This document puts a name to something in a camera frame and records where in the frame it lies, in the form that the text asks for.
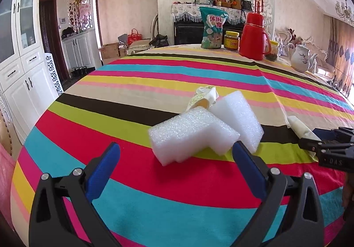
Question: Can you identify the striped colourful tablecloth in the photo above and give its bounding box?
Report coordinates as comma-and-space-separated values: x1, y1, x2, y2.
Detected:
10, 44, 354, 247

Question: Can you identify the chandelier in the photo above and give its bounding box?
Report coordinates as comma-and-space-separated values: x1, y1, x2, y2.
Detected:
335, 0, 354, 26

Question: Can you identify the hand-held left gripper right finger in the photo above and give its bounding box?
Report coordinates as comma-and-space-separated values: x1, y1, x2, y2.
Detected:
232, 140, 325, 247

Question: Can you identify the pink plastic bag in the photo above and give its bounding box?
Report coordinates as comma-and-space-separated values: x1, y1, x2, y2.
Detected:
0, 143, 15, 231

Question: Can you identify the black bag on cabinet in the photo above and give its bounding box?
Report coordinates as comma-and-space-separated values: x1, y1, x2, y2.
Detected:
61, 27, 76, 39

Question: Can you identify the dark wooden door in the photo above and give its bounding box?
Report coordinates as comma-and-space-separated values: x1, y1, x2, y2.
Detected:
39, 0, 69, 81

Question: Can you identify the white shoe cabinet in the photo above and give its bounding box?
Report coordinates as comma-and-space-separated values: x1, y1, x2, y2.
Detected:
61, 30, 100, 73

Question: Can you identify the white floral teapot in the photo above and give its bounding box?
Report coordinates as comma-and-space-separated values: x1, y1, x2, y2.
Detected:
286, 43, 318, 73

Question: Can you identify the row of dark shoes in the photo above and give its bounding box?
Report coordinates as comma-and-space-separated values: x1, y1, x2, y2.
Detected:
70, 66, 89, 77

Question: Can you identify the white lattice screen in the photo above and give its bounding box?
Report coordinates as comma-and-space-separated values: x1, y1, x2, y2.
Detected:
66, 0, 93, 33

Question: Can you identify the ornate gold leather chair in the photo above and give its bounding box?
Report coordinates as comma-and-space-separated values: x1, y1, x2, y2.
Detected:
0, 92, 21, 162

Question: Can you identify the cream chair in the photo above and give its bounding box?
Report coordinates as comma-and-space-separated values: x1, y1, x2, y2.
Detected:
129, 13, 160, 55

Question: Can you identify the white patterned standing box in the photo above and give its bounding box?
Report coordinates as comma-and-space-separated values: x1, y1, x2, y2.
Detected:
44, 53, 65, 95

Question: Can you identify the white glass-door cabinet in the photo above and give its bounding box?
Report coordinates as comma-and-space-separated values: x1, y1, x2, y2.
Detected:
0, 0, 65, 153

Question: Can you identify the crumpled white paper wrapper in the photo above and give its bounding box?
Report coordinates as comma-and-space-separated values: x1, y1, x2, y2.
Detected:
186, 85, 219, 112

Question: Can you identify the red bag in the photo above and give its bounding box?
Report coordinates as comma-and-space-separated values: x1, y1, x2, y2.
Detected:
127, 28, 141, 45

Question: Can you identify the white foam corner piece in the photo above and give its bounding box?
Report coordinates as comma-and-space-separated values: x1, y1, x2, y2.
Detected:
148, 91, 264, 167

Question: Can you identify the teal snack bag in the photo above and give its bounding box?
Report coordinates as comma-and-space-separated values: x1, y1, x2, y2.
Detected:
200, 6, 229, 50

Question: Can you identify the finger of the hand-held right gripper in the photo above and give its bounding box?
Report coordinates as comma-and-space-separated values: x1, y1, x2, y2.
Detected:
298, 138, 354, 158
314, 127, 354, 144

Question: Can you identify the ornate cream sofa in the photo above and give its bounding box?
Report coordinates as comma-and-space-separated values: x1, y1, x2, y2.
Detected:
274, 27, 336, 81

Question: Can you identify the brown curtain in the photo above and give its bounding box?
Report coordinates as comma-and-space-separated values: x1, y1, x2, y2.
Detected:
326, 15, 354, 98

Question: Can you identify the black piano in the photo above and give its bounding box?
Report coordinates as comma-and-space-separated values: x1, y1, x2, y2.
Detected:
174, 21, 245, 46

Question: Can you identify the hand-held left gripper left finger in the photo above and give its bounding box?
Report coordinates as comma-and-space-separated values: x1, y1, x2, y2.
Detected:
29, 142, 122, 247

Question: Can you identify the cardboard box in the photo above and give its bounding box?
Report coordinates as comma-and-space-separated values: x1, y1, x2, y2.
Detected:
100, 43, 119, 60

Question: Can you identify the glass jar yellow lid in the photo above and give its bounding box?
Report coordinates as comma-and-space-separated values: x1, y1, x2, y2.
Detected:
264, 40, 280, 62

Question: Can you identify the black handbag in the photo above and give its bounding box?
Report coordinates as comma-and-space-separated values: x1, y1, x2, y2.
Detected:
236, 0, 253, 12

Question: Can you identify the brown jar yellow lid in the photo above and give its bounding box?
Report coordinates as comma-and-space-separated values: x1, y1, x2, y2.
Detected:
223, 30, 240, 51

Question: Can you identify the black bag on chair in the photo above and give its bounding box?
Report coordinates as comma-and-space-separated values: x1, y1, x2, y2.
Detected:
149, 34, 170, 48

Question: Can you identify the red thermos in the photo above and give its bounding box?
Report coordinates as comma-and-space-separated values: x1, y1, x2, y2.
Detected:
239, 12, 273, 61

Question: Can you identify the floral lace cloth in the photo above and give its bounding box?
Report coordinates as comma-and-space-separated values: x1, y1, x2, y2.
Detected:
171, 2, 248, 25

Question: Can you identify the white paper wrapper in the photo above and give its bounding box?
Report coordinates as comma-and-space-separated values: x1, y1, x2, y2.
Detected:
186, 85, 219, 112
286, 116, 321, 157

